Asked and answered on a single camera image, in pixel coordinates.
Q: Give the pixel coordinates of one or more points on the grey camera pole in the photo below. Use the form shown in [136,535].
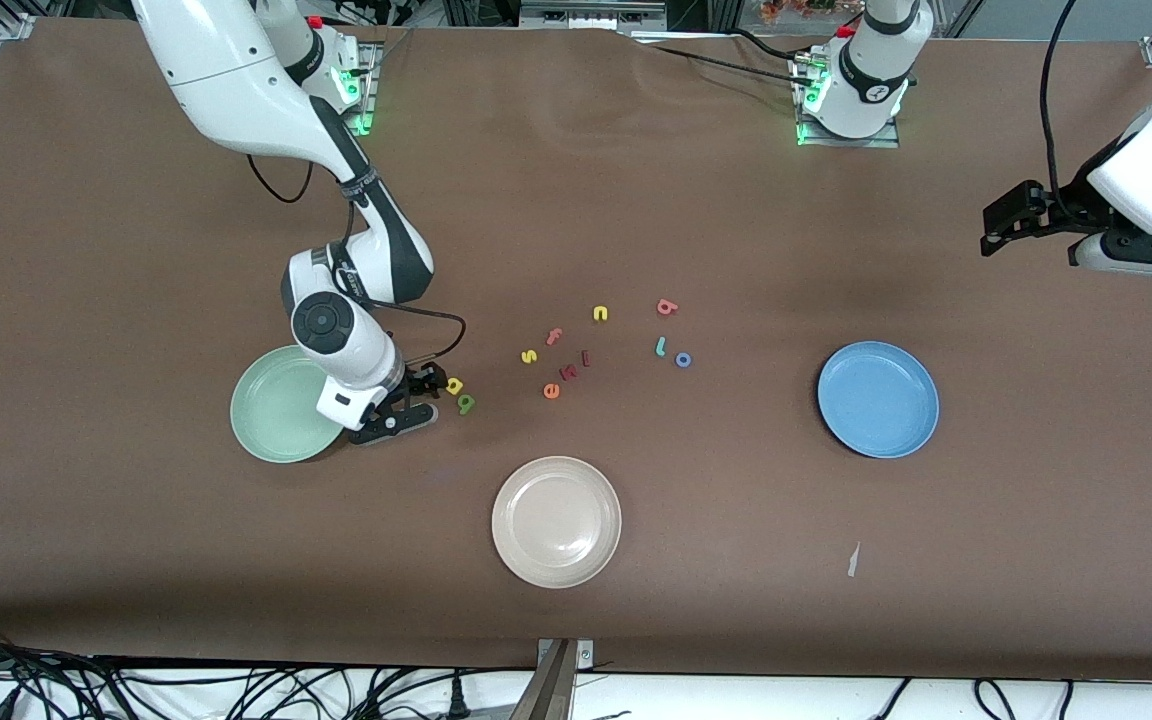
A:
[548,690]

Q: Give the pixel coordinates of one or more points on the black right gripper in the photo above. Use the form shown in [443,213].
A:
[417,381]

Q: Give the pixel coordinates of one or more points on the black power plug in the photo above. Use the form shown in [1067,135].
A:
[457,700]

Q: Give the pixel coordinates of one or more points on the green foam letter g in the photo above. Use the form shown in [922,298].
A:
[467,405]

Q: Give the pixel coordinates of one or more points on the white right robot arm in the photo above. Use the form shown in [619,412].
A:
[236,80]

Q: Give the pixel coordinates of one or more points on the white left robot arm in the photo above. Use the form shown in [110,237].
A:
[876,70]

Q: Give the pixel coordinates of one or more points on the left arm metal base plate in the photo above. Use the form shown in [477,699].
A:
[851,142]

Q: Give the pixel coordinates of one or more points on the dried orange flowers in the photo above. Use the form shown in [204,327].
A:
[806,8]

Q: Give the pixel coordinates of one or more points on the white tape scrap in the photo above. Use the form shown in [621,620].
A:
[853,562]

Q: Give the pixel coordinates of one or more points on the silver metal frame rail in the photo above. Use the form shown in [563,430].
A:
[591,14]

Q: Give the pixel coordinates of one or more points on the pink foam letter b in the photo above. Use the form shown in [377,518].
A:
[666,309]

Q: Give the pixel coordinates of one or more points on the beige plate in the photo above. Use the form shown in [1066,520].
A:
[556,522]

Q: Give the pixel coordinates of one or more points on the brown table cover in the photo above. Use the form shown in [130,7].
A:
[636,200]

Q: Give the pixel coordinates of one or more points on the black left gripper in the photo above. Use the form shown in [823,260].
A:
[1072,210]

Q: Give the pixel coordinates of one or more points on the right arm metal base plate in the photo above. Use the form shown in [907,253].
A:
[366,110]

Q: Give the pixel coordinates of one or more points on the green plate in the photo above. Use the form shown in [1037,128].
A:
[271,420]

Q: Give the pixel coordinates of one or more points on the silver mounting bracket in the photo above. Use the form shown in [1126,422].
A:
[584,655]

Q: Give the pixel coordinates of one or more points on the blue plate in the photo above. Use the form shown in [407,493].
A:
[878,400]

